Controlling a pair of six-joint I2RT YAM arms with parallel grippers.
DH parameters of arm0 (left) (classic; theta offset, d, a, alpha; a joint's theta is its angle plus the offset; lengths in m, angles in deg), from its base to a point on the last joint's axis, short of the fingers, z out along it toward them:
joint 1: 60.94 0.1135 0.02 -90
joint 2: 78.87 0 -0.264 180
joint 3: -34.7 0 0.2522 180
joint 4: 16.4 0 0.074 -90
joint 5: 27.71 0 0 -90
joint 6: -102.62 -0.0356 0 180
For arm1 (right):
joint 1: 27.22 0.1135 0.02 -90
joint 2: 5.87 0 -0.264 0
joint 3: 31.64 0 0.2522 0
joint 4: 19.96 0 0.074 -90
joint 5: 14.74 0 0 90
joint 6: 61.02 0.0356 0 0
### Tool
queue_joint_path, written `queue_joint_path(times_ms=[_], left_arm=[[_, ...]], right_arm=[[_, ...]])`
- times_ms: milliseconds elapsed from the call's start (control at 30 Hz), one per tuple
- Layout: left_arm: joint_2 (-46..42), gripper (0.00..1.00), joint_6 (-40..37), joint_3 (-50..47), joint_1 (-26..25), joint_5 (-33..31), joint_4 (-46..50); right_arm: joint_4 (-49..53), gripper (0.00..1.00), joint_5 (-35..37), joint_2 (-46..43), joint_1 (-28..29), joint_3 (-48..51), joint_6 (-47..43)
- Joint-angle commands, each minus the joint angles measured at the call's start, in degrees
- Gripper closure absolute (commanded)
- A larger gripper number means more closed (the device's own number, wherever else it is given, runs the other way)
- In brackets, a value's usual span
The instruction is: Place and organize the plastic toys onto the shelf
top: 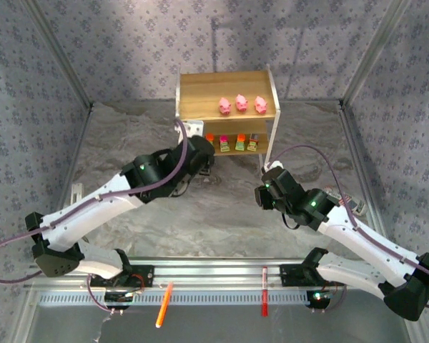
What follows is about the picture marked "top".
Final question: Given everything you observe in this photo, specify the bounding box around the white striped flat object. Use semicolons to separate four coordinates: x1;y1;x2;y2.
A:
323;184;368;216

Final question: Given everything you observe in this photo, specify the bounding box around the red marker pen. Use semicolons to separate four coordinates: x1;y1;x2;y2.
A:
260;267;270;317

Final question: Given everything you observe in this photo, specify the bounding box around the black controller board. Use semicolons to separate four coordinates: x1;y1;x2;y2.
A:
305;289;332;312
104;291;134;310

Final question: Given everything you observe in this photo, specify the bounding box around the grey metal front panel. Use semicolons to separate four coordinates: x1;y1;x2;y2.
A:
31;306;412;343

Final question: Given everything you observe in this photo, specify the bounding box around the orange marker pen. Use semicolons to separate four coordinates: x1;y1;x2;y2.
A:
155;281;174;329

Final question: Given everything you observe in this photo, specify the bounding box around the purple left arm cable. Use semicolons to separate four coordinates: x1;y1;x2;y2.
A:
0;119;189;314

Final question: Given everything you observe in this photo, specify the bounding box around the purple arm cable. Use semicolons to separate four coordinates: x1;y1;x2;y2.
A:
266;144;429;312
0;119;189;314

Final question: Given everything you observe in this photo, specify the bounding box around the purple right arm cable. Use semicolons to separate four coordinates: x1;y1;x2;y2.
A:
266;144;429;312

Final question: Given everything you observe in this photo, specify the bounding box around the aluminium frame side rail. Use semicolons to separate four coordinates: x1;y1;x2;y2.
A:
12;103;96;343
338;99;425;343

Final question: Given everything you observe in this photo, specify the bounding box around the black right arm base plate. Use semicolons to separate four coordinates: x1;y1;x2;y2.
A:
279;263;344;289

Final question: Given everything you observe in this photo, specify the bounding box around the wooden shelf with white frame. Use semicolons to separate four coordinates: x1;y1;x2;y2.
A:
174;64;282;167

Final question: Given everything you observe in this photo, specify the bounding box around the aluminium mounting rail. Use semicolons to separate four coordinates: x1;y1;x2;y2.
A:
28;256;415;291

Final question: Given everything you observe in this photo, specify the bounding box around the white plastic bracket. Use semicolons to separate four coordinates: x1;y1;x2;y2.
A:
70;182;84;204

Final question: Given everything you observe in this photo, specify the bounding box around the grey slotted cable duct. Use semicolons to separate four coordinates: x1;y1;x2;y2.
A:
39;291;330;308

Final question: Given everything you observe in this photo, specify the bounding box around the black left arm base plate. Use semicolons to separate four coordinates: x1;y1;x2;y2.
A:
89;264;155;289

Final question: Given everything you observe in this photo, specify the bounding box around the aluminium frame post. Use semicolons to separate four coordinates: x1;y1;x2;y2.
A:
339;0;414;108
23;0;95;110

